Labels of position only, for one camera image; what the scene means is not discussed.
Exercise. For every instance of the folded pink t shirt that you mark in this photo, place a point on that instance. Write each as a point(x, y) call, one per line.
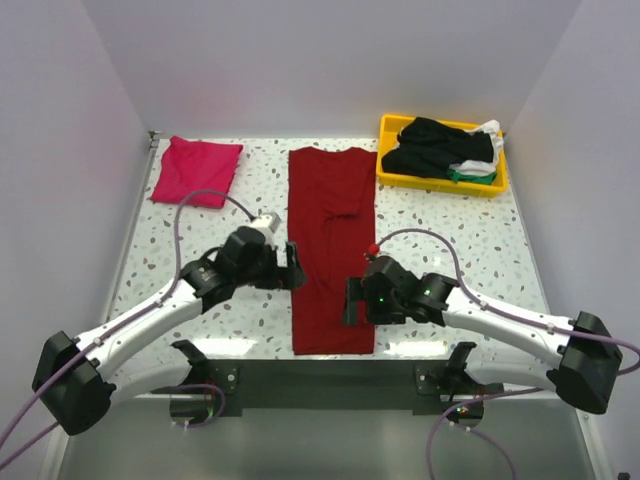
point(188, 166)

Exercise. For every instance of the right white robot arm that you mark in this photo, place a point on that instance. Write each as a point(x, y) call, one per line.
point(573, 358)

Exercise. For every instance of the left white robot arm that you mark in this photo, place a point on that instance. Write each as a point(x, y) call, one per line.
point(77, 378)

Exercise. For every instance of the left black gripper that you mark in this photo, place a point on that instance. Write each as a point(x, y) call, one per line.
point(286, 278)

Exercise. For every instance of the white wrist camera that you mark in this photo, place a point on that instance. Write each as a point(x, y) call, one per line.
point(267, 224)
point(372, 252)

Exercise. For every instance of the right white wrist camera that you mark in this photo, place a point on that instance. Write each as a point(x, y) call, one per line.
point(372, 252)

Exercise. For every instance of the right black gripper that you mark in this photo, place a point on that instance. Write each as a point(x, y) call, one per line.
point(357, 289)

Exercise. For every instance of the aluminium frame rail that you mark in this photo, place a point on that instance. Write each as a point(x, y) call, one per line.
point(154, 138)

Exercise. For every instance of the white t shirt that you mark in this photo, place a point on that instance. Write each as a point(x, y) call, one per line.
point(480, 153)

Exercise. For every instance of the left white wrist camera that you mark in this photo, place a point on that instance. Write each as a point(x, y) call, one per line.
point(267, 224)

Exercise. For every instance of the dark red t shirt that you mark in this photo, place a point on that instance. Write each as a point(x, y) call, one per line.
point(331, 219)

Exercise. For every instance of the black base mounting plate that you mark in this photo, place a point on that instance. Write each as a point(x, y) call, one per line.
point(423, 387)

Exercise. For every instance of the green t shirt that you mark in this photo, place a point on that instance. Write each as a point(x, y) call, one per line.
point(470, 177)

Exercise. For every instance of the black t shirt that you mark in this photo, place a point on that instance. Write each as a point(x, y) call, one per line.
point(425, 148)

